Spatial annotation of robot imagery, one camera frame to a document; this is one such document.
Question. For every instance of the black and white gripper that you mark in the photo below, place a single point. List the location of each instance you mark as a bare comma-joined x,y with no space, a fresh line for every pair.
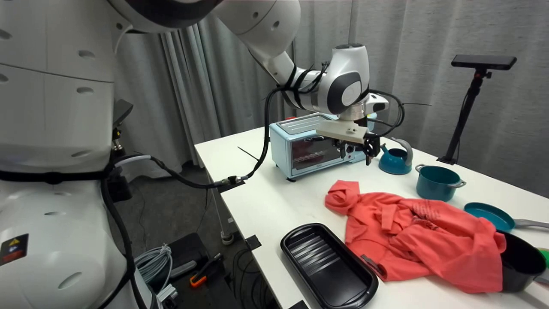
345,134

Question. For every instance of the red shirt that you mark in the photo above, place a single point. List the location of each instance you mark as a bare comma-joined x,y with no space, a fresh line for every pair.
435,246

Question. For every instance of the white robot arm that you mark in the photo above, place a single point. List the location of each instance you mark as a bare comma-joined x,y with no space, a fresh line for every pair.
52,240

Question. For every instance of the teal toy kettle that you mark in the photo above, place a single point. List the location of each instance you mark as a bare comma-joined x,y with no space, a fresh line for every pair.
395,161

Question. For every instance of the light blue toaster oven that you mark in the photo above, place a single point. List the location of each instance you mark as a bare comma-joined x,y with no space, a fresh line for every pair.
302,155

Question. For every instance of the teal pot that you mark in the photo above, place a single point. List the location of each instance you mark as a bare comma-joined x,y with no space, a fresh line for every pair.
436,184

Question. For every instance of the black ridged tray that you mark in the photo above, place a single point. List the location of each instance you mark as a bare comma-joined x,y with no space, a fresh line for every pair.
328,268

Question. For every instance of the teal frying pan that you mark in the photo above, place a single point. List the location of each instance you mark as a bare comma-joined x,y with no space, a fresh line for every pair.
486,213

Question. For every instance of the black pot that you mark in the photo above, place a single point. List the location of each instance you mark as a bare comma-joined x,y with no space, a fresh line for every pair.
525,263

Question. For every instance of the black floor box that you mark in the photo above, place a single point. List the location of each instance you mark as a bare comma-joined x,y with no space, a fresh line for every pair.
186,249

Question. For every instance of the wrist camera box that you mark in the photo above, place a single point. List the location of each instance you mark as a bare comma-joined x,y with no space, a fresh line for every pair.
376,103

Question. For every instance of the black camera tripod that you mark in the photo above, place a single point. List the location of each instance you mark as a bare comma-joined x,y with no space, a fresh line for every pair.
483,60

